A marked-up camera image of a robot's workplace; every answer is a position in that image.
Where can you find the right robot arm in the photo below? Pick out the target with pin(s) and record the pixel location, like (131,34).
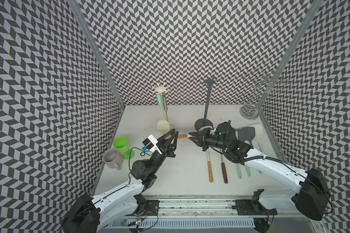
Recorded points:
(306,191)

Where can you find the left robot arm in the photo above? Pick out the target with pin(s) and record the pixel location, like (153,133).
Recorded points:
(91,214)

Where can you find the cream spatula wooden handle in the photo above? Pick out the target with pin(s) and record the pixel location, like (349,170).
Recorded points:
(258,135)

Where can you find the dark grey utensil rack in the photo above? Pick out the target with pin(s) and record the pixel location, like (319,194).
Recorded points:
(203,122)

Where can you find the grey ceramic mug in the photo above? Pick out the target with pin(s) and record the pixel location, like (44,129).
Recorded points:
(113,159)

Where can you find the cream spatula light wood handle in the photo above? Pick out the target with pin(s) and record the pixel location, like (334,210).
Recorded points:
(182,136)

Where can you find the green plastic goblet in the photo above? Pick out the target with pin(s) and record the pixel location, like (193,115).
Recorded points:
(122,145)

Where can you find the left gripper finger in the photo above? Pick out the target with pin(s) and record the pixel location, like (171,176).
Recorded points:
(167,138)
(171,143)

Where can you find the cream utensil rack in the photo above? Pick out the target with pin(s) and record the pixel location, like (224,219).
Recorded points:
(161,88)

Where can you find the cream turner mint handle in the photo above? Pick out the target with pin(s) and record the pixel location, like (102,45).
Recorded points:
(238,171)

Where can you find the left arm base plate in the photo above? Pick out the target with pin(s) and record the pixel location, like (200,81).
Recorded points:
(148,208)

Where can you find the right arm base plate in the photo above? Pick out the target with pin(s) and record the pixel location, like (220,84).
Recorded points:
(252,208)

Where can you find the aluminium front rail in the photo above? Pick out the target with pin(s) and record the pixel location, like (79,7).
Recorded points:
(206,214)

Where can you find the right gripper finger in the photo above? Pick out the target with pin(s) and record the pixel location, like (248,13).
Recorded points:
(198,135)
(200,141)

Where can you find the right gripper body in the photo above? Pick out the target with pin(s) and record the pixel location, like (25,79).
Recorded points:
(212,140)

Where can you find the grey turner mint handle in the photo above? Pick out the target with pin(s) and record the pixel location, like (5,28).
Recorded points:
(247,170)

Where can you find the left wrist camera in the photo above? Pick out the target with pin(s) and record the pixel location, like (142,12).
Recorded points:
(150,144)

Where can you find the grey spatula mint handle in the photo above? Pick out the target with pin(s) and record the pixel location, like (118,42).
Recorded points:
(246,134)

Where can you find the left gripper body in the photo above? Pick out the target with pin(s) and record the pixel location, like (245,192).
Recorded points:
(159,158)

